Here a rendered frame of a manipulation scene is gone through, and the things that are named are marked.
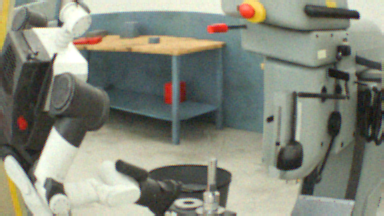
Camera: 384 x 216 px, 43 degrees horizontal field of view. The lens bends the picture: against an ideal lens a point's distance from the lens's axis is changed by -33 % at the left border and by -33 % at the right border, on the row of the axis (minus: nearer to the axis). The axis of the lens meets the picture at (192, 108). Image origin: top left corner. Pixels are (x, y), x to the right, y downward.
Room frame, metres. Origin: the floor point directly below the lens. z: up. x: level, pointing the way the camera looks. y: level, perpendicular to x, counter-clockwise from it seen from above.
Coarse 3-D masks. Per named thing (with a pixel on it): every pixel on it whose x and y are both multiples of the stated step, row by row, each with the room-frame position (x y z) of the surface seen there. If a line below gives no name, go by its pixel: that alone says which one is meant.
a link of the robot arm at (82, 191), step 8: (40, 184) 1.33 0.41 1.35; (64, 184) 1.40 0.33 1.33; (72, 184) 1.41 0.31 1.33; (80, 184) 1.42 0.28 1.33; (88, 184) 1.43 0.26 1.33; (40, 192) 1.32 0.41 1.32; (72, 192) 1.38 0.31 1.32; (80, 192) 1.40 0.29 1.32; (88, 192) 1.41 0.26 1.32; (72, 200) 1.37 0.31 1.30; (80, 200) 1.39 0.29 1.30; (88, 200) 1.41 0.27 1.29; (96, 200) 1.43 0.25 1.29; (72, 208) 1.38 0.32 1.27
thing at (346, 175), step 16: (368, 80) 1.87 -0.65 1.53; (368, 112) 1.79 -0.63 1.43; (352, 144) 1.84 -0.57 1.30; (368, 144) 1.79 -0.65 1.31; (336, 160) 1.88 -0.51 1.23; (352, 160) 1.82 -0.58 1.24; (368, 160) 1.80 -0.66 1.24; (336, 176) 1.88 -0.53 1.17; (352, 176) 1.81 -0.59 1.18; (368, 176) 1.80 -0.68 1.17; (304, 192) 1.96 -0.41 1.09; (320, 192) 1.92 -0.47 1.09; (336, 192) 1.86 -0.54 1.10; (352, 192) 1.80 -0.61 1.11; (368, 192) 1.84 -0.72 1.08; (368, 208) 1.86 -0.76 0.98
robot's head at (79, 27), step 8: (64, 8) 1.50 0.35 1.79; (72, 8) 1.48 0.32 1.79; (80, 8) 1.51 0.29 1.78; (64, 16) 1.49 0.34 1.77; (72, 16) 1.45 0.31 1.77; (80, 16) 1.44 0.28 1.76; (88, 16) 1.46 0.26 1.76; (64, 24) 1.49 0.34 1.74; (72, 24) 1.44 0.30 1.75; (80, 24) 1.45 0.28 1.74; (88, 24) 1.48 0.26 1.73; (64, 32) 1.48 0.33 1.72; (72, 32) 1.44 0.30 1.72; (80, 32) 1.47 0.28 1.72
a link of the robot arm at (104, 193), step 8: (96, 184) 1.44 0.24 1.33; (120, 184) 1.47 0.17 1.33; (128, 184) 1.47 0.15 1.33; (96, 192) 1.43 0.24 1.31; (104, 192) 1.42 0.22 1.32; (112, 192) 1.43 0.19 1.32; (120, 192) 1.44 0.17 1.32; (128, 192) 1.46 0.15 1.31; (136, 192) 1.48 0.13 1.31; (104, 200) 1.43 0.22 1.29; (112, 200) 1.43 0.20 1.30; (120, 200) 1.45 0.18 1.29; (128, 200) 1.47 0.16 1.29; (136, 200) 1.49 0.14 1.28
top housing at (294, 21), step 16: (224, 0) 1.48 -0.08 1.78; (240, 0) 1.45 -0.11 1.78; (256, 0) 1.42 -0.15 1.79; (272, 0) 1.39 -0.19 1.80; (288, 0) 1.37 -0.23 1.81; (304, 0) 1.38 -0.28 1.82; (320, 0) 1.47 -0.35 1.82; (336, 0) 1.59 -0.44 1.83; (240, 16) 1.46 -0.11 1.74; (272, 16) 1.39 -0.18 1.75; (288, 16) 1.37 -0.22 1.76; (304, 16) 1.38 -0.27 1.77
